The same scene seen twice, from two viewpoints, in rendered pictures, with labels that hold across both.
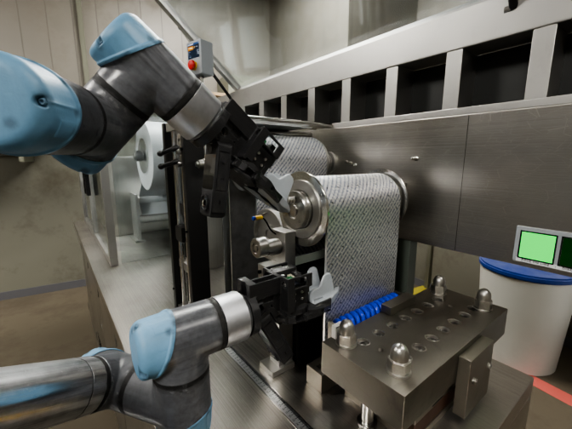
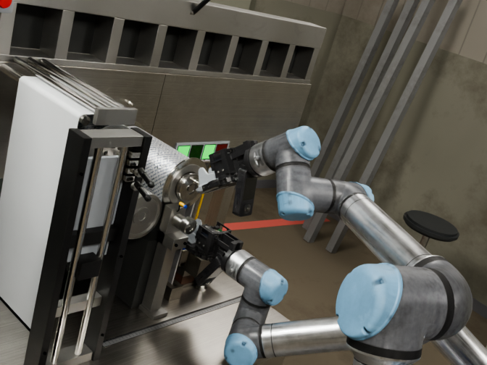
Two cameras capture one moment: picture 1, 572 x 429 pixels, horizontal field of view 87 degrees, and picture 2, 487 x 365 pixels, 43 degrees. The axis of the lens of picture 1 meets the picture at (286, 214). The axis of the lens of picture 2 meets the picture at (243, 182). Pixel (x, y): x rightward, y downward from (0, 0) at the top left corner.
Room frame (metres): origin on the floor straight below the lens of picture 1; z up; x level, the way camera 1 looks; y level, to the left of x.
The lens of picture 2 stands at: (0.83, 1.41, 1.81)
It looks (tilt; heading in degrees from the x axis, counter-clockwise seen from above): 19 degrees down; 255
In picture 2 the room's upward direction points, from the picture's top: 17 degrees clockwise
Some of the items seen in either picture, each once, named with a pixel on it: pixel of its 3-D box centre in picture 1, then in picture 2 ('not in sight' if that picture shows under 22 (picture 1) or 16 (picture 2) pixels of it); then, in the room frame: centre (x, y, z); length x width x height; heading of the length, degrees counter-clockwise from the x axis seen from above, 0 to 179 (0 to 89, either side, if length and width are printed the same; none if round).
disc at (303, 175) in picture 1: (301, 208); (185, 185); (0.59, -0.03, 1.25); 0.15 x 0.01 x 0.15; 38
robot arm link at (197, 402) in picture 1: (174, 397); (249, 319); (0.38, 0.16, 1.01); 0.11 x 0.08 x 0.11; 71
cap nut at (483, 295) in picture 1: (483, 298); not in sight; (0.61, -0.42, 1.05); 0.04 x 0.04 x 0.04
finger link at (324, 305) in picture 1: (309, 306); not in sight; (0.49, -0.04, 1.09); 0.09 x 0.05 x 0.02; 127
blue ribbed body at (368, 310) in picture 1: (369, 311); not in sight; (0.60, -0.18, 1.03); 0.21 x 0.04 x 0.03; 128
